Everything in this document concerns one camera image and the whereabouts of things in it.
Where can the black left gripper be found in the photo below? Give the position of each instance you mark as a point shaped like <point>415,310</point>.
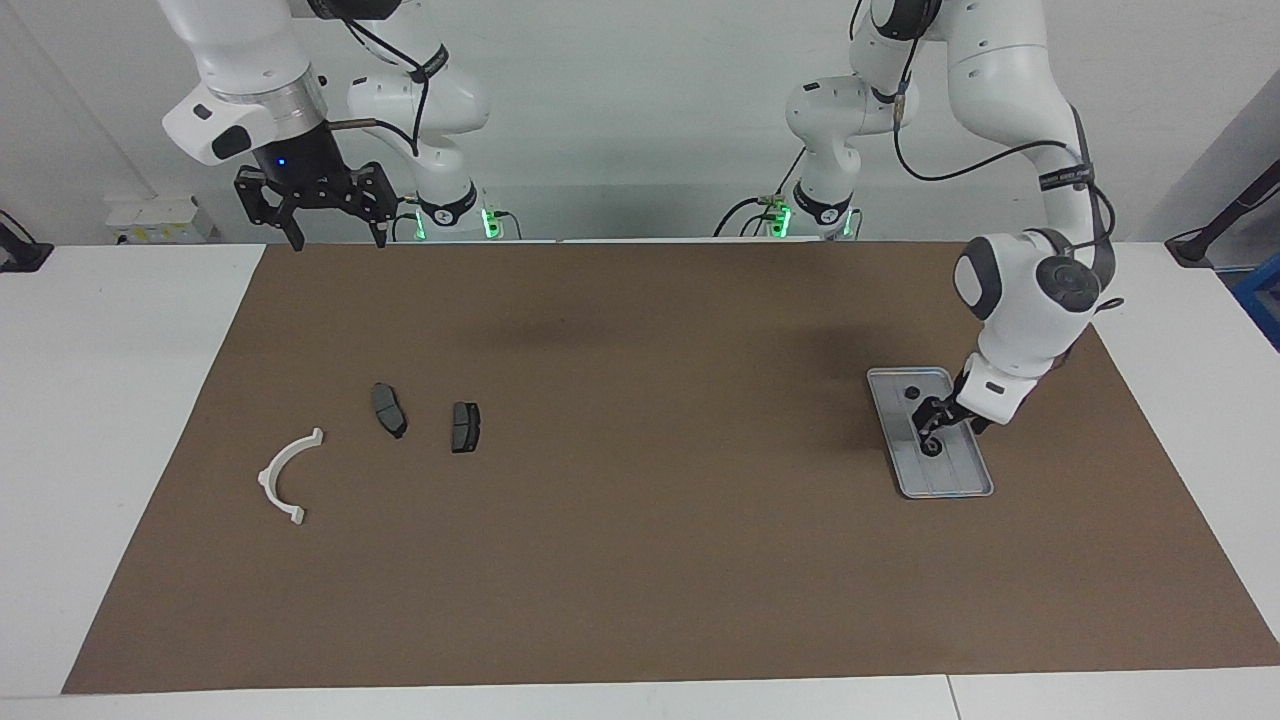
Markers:
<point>960,405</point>

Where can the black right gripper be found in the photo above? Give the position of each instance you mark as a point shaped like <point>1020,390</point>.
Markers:
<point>300,170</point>

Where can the large black bearing gear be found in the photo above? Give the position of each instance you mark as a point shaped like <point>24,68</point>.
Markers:
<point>931,448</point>

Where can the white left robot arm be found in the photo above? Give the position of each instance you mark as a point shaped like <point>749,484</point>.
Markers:
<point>1020,300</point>

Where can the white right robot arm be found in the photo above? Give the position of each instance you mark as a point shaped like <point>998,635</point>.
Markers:
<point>250,60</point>

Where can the silver metal tray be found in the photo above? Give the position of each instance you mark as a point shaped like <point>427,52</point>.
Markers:
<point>950,475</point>

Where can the white box with yellow labels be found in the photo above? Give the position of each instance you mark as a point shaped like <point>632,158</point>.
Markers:
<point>160,220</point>

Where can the curved dark brake pad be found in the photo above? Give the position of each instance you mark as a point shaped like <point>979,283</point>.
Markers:
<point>388,408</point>

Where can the rectangular dark brake pad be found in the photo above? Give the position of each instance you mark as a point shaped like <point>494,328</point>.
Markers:
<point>465,428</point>

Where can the black clamp stand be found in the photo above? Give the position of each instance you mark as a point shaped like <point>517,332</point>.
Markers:
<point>20,252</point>

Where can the brown table mat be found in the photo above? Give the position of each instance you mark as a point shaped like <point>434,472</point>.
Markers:
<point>640,580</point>

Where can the black angled monitor stand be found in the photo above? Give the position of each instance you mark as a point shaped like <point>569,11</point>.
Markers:
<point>1215,225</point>

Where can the blue crate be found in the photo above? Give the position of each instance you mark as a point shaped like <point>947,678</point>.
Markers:
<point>1262,300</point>

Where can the white curved plastic bracket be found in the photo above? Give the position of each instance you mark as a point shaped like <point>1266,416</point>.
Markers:
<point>272,470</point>

